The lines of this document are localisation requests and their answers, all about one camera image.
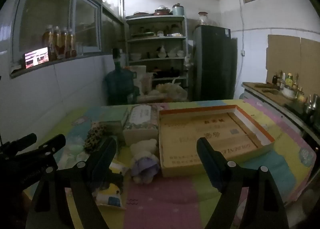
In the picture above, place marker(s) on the black gas stove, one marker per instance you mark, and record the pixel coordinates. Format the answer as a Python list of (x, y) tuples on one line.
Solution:
[(296, 110)]

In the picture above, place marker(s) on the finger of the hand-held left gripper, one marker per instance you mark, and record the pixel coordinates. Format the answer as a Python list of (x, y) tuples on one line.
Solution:
[(53, 143), (23, 141)]

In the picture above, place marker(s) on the white jug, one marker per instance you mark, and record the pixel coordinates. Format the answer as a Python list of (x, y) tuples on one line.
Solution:
[(162, 52)]

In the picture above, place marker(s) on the kitchen counter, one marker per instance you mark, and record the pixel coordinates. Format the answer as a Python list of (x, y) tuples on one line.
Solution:
[(270, 96)]

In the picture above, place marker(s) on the metal kettle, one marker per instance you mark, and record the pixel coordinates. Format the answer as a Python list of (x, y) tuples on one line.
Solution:
[(311, 103)]

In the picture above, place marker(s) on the floral tissue box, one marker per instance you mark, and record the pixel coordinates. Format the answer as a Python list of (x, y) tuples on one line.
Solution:
[(140, 121)]

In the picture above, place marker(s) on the amber liquid bottle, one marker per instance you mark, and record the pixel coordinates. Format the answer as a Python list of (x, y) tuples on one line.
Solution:
[(64, 42), (72, 42), (48, 38), (57, 41)]

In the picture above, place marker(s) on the row of condiment bottles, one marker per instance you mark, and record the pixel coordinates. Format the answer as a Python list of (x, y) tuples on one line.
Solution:
[(289, 80)]

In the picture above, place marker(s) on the clear plastic bag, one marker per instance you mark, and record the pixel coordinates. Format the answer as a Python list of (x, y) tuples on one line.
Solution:
[(172, 91)]

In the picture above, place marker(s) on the beige plastic jug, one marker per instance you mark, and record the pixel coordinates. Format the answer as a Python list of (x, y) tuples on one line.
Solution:
[(147, 83)]

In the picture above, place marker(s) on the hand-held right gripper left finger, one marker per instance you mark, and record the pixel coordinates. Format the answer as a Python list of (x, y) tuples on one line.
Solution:
[(111, 153)]

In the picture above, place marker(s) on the small beige box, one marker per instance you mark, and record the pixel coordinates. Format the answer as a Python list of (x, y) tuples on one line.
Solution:
[(112, 126)]

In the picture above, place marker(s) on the small penguin toy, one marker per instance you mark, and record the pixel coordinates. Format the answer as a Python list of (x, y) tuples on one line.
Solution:
[(112, 195)]

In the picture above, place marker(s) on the brown cardboard sheet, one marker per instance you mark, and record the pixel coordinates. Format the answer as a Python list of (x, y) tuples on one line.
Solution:
[(311, 63), (282, 56)]

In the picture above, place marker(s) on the dark bottle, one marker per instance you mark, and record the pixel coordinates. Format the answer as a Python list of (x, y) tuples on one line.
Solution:
[(116, 56)]

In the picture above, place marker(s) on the white sack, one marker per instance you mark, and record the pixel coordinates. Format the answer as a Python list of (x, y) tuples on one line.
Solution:
[(138, 73)]

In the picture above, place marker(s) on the brown wooden piece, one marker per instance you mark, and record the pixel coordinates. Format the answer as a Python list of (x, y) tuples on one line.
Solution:
[(270, 91), (263, 85)]

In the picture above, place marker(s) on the red pot glass lid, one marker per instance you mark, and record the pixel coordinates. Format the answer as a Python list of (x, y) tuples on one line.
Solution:
[(162, 11)]

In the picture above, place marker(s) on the phone with lit screen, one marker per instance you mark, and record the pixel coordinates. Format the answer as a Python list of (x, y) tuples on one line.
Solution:
[(36, 57)]

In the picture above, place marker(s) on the aluminium sliding window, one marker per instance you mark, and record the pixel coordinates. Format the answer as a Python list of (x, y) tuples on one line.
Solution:
[(72, 18)]

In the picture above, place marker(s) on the white teddy bear purple dress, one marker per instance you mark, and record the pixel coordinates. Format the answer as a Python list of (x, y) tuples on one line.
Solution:
[(143, 161)]

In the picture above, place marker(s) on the blue water jug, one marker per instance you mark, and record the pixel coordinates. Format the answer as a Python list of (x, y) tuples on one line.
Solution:
[(117, 83)]

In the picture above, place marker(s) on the dark refrigerator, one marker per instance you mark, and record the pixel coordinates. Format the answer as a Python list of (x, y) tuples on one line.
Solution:
[(215, 63)]

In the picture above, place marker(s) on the white ceramic bowl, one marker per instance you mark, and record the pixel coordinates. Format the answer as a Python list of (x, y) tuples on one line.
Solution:
[(289, 93)]

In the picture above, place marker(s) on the leopard print cloth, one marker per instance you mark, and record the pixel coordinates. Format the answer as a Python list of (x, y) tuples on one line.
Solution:
[(95, 135)]

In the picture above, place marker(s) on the metal shelf rack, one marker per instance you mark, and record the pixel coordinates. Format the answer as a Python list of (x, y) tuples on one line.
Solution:
[(155, 39)]

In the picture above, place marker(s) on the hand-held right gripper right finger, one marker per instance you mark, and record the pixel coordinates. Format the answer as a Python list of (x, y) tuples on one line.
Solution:
[(207, 161)]

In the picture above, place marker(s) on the flat plate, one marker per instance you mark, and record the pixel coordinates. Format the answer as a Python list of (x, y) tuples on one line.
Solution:
[(142, 14)]

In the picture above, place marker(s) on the glass jar red lid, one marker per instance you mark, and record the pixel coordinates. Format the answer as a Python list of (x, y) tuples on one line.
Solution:
[(203, 18)]

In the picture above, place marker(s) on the light blue pot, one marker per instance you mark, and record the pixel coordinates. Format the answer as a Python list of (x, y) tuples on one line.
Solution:
[(178, 9)]

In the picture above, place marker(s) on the orange cardboard box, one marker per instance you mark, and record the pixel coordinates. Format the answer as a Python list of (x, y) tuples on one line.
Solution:
[(180, 143)]

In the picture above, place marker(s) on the white wall socket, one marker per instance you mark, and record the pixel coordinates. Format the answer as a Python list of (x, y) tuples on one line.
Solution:
[(242, 53)]

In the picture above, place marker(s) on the mint green soft item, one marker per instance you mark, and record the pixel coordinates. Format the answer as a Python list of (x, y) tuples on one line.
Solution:
[(75, 149)]

